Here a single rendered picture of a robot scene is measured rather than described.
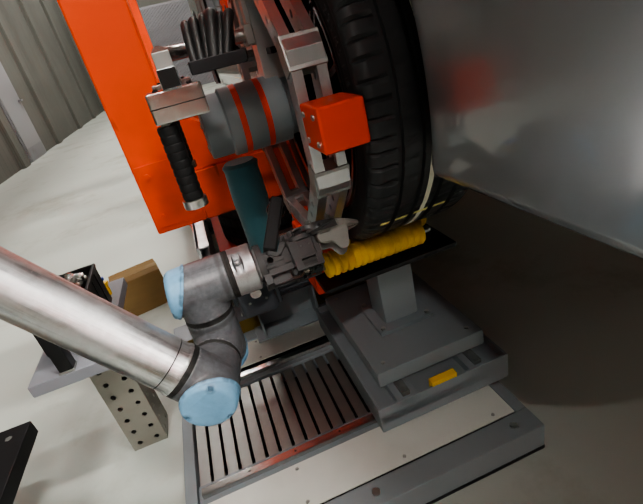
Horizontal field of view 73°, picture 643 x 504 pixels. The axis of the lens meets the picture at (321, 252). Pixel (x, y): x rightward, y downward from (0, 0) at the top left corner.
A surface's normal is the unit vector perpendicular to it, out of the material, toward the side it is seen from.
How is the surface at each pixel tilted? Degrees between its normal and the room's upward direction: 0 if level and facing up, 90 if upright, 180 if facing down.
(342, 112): 90
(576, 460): 0
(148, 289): 90
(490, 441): 0
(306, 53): 90
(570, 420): 0
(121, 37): 90
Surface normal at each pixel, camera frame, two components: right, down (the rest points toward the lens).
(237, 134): 0.35, 0.54
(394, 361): -0.22, -0.87
